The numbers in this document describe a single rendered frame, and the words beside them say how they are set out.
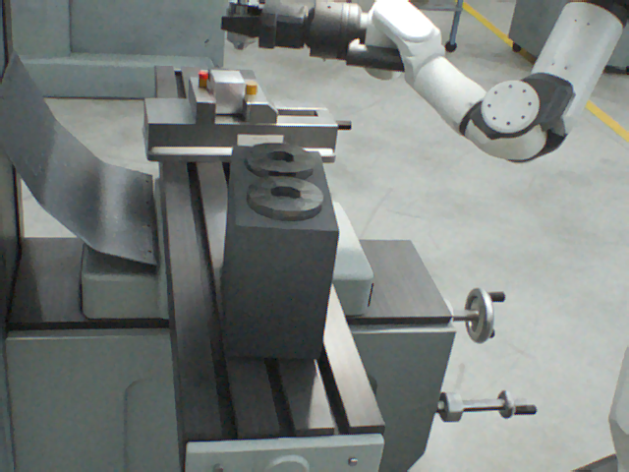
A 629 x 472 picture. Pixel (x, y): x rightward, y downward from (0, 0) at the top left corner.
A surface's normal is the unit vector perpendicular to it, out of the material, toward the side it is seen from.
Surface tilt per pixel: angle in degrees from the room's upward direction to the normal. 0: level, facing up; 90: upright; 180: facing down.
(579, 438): 0
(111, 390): 90
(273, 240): 90
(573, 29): 51
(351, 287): 90
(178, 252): 0
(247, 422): 0
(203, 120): 90
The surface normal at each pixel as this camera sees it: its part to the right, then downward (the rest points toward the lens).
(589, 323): 0.12, -0.86
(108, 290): 0.19, 0.52
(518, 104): -0.36, -0.26
